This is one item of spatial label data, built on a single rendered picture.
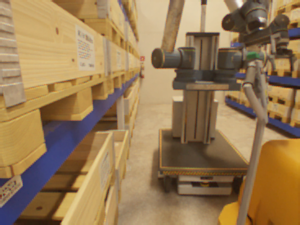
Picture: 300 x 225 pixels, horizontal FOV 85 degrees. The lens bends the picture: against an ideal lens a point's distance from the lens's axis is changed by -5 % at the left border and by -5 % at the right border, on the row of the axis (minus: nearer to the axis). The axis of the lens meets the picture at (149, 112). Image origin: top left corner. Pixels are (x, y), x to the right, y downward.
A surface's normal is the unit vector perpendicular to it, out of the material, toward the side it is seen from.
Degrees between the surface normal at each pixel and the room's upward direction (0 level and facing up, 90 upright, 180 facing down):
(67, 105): 90
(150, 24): 90
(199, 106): 90
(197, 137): 90
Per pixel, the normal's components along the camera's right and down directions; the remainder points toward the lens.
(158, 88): 0.02, 0.26
